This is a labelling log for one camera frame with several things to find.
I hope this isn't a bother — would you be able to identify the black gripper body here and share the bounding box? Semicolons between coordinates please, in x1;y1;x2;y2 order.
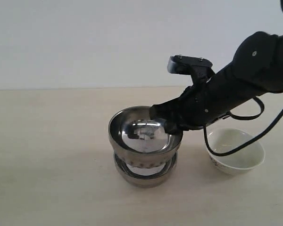
176;67;250;130

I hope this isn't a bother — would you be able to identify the ribbed stainless steel bowl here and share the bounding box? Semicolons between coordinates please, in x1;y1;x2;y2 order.
108;106;183;169

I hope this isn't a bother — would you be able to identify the white ceramic bowl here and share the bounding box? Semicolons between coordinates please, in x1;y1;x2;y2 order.
208;129;266;176

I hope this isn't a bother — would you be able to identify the smooth stainless steel bowl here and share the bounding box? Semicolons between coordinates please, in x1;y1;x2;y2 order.
114;152;178;188

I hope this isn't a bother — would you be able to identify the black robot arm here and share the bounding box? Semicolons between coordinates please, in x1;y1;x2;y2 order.
150;32;283;134

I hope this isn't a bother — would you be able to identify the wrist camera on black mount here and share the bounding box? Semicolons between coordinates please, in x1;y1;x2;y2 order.
167;55;215;84

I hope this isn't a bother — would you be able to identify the black camera cable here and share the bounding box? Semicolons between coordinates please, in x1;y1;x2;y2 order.
202;0;283;157

